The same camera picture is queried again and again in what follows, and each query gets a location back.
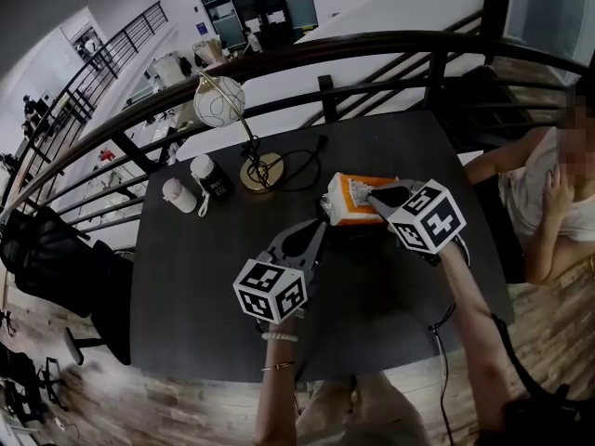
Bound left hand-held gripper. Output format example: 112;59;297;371
231;195;332;326

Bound black stand on floor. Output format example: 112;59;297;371
0;348;72;429

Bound black lamp cable with plug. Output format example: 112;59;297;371
245;134;330;192

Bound black bottle with white lid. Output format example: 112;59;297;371
189;153;235;202

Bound person's beige trousers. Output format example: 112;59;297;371
293;371;434;446

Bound person's right forearm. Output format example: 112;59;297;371
436;240;515;436

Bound pale pink bottle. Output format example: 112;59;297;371
161;177;199;215

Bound white tissues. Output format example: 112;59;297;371
347;179;375;204

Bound black chair with seated person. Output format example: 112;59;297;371
472;173;528;284

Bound orange tissue holder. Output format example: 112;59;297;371
326;171;402;228

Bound black office chair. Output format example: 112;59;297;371
0;205;137;367

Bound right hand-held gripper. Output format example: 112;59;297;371
364;177;468;256

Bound person's left forearm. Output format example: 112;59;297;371
253;318;299;446

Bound black shoulder strap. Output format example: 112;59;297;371
488;312;595;446

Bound gold lamp with white globe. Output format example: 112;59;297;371
192;70;285;195

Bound thin black cable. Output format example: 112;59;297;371
427;300;460;446

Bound black metal railing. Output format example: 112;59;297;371
0;9;595;231

